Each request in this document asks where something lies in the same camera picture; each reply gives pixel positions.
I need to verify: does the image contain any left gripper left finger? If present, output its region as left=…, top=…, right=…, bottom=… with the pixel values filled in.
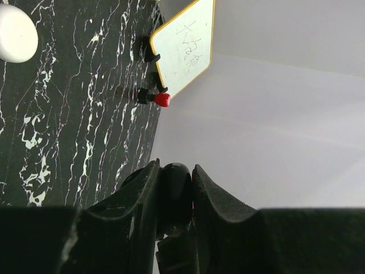
left=1, top=160, right=160, bottom=273

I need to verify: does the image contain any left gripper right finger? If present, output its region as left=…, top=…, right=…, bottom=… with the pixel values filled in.
left=192, top=166, right=364, bottom=273

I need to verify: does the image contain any black earbud charging case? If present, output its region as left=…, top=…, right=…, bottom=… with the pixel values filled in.
left=156, top=163, right=193, bottom=240

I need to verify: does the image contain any white earbud charging case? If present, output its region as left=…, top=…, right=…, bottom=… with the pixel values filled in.
left=1, top=3, right=38, bottom=63

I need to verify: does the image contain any red emergency stop button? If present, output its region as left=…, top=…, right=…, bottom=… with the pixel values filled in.
left=137, top=88, right=171, bottom=107

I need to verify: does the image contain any whiteboard with yellow frame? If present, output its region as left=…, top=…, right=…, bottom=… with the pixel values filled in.
left=147, top=0, right=216, bottom=99

